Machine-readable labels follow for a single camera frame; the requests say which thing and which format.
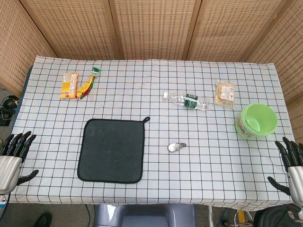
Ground clear bag of crackers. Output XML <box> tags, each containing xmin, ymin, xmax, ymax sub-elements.
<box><xmin>214</xmin><ymin>79</ymin><xmax>237</xmax><ymax>109</ymax></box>

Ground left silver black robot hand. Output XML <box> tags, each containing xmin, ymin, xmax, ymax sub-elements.
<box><xmin>0</xmin><ymin>131</ymin><xmax>39</xmax><ymax>195</ymax></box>

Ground silver metal tape measure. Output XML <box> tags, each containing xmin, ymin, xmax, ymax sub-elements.
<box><xmin>167</xmin><ymin>141</ymin><xmax>187</xmax><ymax>153</ymax></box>

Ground yellow tag on metal stand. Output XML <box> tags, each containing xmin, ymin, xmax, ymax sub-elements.
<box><xmin>233</xmin><ymin>209</ymin><xmax>254</xmax><ymax>227</ymax></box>

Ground yellow snack box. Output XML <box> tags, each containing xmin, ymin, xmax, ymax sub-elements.
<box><xmin>59</xmin><ymin>72</ymin><xmax>80</xmax><ymax>100</ymax></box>

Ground woven bamboo folding screen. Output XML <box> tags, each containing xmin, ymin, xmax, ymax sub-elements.
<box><xmin>0</xmin><ymin>0</ymin><xmax>303</xmax><ymax>142</ymax></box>

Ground white black checkered tablecloth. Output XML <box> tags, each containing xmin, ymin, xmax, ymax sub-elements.
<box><xmin>0</xmin><ymin>55</ymin><xmax>303</xmax><ymax>211</ymax></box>

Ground clear plastic bottle green label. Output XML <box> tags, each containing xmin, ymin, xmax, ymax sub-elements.
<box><xmin>162</xmin><ymin>92</ymin><xmax>211</xmax><ymax>111</ymax></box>

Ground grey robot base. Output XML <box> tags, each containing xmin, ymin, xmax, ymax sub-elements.
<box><xmin>94</xmin><ymin>203</ymin><xmax>197</xmax><ymax>227</ymax></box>

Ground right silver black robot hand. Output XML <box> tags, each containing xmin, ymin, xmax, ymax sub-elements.
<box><xmin>267</xmin><ymin>136</ymin><xmax>303</xmax><ymax>204</ymax></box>

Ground black bag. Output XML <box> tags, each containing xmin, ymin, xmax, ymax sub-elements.
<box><xmin>254</xmin><ymin>203</ymin><xmax>303</xmax><ymax>227</ymax></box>

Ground black square pot holder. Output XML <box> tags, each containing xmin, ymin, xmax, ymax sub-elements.
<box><xmin>77</xmin><ymin>116</ymin><xmax>151</xmax><ymax>184</ymax></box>

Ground green plastic bowl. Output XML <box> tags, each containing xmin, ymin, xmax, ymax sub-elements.
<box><xmin>235</xmin><ymin>103</ymin><xmax>278</xmax><ymax>139</ymax></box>

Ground black shoe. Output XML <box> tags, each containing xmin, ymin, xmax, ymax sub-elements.
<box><xmin>32</xmin><ymin>212</ymin><xmax>53</xmax><ymax>227</ymax></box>

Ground black equipment with cables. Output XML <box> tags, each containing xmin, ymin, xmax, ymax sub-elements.
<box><xmin>0</xmin><ymin>87</ymin><xmax>20</xmax><ymax>126</ymax></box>

